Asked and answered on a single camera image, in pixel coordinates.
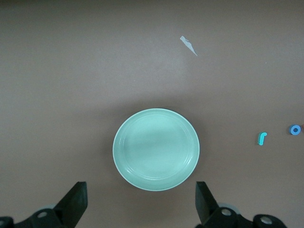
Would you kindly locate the white tape scrap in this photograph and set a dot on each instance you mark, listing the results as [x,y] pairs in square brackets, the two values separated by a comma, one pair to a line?
[188,44]

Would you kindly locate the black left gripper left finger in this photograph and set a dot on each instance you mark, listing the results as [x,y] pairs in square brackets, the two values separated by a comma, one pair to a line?
[71,209]

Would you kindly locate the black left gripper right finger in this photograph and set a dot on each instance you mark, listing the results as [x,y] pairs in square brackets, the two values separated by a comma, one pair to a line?
[209,211]

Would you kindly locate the blue letter o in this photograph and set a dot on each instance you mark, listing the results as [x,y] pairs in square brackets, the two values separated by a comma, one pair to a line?
[291,130]

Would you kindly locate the light green plate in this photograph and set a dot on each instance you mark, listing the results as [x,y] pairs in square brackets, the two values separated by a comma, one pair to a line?
[156,149]

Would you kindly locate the brown table cover sheet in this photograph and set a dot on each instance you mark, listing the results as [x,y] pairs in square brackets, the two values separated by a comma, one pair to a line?
[71,71]

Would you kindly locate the teal letter j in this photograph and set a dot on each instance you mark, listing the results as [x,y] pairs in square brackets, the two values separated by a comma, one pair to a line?
[261,140]

